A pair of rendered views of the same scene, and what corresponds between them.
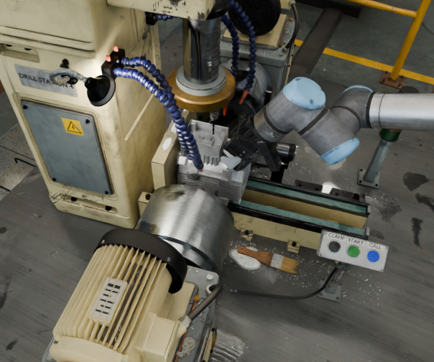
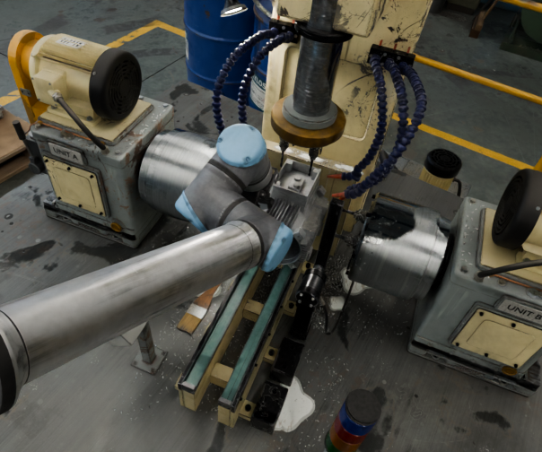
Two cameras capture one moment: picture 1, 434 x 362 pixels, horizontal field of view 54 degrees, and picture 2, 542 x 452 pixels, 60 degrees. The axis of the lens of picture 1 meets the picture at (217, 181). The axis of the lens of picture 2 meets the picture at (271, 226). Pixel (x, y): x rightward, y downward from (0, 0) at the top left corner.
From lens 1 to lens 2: 127 cm
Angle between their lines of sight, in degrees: 57
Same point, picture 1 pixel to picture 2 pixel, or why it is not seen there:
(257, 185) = (280, 281)
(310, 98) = (224, 139)
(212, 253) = (152, 172)
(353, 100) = (251, 213)
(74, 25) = not seen: outside the picture
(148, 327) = (54, 70)
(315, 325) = not seen: hidden behind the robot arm
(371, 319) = (100, 395)
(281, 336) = not seen: hidden behind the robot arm
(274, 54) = (463, 263)
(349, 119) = (216, 202)
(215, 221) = (182, 174)
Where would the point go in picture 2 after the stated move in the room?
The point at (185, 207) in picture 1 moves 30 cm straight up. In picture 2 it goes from (195, 146) to (190, 39)
